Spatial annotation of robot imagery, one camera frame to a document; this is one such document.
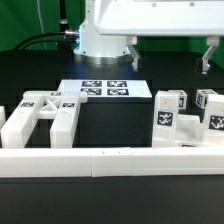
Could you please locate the white obstacle fence bar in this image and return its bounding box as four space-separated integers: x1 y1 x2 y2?
0 147 224 178

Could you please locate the small white tagged block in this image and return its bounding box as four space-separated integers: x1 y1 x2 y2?
152 91 179 147

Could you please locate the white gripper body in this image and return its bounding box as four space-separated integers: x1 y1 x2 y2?
94 0 224 36

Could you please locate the black base cable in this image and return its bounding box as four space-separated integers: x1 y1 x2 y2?
13 29 81 51

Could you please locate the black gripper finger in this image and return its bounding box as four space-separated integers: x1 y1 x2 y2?
127 36 143 72
196 36 220 74

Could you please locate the white chair back frame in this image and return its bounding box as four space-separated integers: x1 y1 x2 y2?
1 91 88 149

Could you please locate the white chair seat part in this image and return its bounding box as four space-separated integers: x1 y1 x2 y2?
167 114 224 147

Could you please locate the white side block left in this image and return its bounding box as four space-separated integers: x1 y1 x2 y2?
0 106 5 130

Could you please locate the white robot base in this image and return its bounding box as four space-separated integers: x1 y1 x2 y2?
74 0 131 65

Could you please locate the white tag sheet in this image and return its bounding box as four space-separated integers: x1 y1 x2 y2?
58 79 152 99

